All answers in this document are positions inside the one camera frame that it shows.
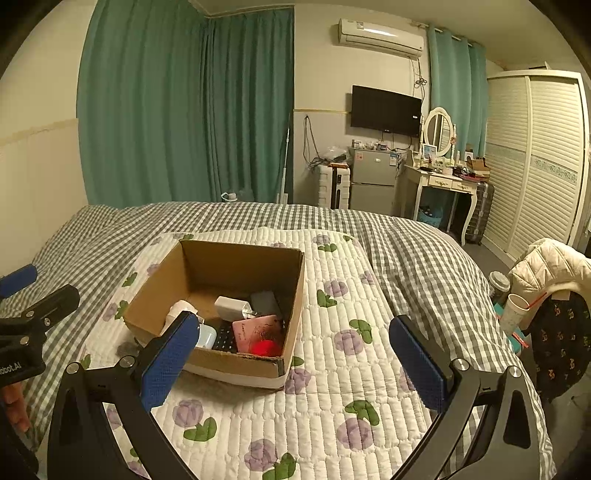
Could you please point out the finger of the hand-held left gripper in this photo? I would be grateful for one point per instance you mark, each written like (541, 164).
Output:
(53, 304)
(18, 280)

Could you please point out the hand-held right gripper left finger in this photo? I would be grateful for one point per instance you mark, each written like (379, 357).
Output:
(168, 364)

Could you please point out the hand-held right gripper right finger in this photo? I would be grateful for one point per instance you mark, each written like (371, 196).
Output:
(418, 364)

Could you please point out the light blue case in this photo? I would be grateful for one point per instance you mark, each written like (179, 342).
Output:
(205, 336)

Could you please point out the white plastic cylinder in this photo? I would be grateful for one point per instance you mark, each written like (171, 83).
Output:
(180, 311)

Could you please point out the black remote control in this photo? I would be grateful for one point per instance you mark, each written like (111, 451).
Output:
(225, 339)

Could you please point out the white charger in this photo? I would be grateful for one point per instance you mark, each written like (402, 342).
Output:
(230, 307)

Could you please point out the pink rose pattern wallet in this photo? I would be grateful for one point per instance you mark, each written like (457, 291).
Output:
(256, 330)

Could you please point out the white bottle with red cap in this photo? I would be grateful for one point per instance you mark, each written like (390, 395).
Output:
(264, 348)

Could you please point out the cardboard box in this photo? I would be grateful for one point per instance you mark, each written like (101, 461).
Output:
(221, 267)

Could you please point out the black power bank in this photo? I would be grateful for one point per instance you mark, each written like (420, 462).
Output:
(265, 302)

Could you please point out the person's left hand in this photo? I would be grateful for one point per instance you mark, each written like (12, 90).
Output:
(14, 406)

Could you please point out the white floral quilted mat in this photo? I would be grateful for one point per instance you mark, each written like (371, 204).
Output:
(332, 406)

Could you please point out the paper cup with straw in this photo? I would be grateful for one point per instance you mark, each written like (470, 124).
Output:
(512, 314)

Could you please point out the glass jar with lid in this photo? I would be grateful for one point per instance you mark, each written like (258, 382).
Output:
(499, 286)

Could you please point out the black printed garment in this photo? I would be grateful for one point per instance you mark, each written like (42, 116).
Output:
(561, 350)

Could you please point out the blue basket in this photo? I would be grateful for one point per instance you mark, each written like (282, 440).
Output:
(430, 216)

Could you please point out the grey suitcase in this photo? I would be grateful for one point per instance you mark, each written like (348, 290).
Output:
(480, 212)

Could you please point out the cream puffer jacket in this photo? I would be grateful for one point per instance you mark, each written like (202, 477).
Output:
(549, 263)

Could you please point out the white dressing table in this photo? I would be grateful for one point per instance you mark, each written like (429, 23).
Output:
(443, 182)

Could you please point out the silver fridge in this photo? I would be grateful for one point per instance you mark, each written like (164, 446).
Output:
(374, 180)

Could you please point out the white suitcase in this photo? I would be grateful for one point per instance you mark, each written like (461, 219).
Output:
(333, 184)

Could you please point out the brown box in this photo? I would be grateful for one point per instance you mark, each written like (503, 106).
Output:
(478, 167)

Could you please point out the white louvred wardrobe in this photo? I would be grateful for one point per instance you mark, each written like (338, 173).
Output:
(531, 161)

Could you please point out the white oval mirror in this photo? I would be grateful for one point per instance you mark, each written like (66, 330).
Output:
(437, 130)

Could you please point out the white pole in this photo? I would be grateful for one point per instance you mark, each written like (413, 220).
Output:
(286, 157)

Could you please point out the green curtain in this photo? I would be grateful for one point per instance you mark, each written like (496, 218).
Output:
(184, 101)

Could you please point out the teal curtain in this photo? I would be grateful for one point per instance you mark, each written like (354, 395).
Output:
(455, 97)

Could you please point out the white air conditioner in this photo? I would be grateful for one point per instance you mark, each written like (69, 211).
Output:
(381, 37)

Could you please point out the small photo frame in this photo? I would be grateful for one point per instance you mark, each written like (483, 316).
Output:
(428, 151)

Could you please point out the black wall television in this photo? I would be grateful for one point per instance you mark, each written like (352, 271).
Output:
(385, 110)

